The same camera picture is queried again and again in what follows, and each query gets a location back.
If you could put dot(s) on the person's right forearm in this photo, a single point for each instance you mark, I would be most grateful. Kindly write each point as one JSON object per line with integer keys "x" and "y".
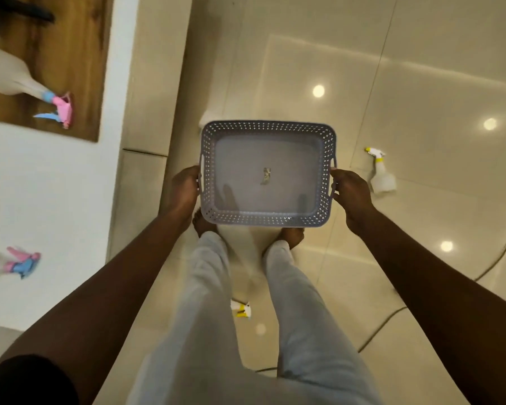
{"x": 438, "y": 299}

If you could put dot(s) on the white bottle yellow white sprayer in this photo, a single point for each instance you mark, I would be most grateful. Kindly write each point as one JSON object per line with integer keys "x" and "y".
{"x": 381, "y": 179}
{"x": 242, "y": 310}

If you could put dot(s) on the person's white trousers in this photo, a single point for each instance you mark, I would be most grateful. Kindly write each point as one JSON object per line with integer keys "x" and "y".
{"x": 312, "y": 324}

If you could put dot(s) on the white bottle pink blue sprayer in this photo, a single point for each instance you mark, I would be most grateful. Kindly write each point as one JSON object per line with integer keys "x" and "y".
{"x": 21, "y": 262}
{"x": 12, "y": 77}

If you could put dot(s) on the person's right thumb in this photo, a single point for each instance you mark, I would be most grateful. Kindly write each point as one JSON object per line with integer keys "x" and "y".
{"x": 338, "y": 175}

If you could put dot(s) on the person's black shirt sleeve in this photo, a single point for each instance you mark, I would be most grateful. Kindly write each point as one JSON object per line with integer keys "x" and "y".
{"x": 25, "y": 381}

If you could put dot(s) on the small scrap of debris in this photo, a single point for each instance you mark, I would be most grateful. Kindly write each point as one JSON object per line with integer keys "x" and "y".
{"x": 265, "y": 176}

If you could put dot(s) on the person's foot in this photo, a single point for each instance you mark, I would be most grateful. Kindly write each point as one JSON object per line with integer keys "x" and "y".
{"x": 293, "y": 236}
{"x": 202, "y": 225}

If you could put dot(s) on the person's right hand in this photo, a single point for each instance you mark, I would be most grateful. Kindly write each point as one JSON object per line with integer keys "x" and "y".
{"x": 354, "y": 198}

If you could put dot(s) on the person's right foot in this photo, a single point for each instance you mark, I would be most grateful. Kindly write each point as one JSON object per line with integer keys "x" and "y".
{"x": 293, "y": 236}

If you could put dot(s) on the person's left thumb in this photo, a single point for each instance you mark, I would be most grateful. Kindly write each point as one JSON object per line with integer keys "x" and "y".
{"x": 192, "y": 172}

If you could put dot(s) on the person's left forearm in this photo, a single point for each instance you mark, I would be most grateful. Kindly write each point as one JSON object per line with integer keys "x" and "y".
{"x": 109, "y": 282}

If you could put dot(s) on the person's left hand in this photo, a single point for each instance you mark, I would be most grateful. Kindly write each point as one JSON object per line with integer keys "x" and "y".
{"x": 181, "y": 193}

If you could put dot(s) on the grey perforated plastic basket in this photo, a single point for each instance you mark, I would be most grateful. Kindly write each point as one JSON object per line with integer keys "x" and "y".
{"x": 268, "y": 172}

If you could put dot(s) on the person's left foot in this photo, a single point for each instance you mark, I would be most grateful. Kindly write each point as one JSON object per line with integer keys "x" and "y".
{"x": 202, "y": 225}

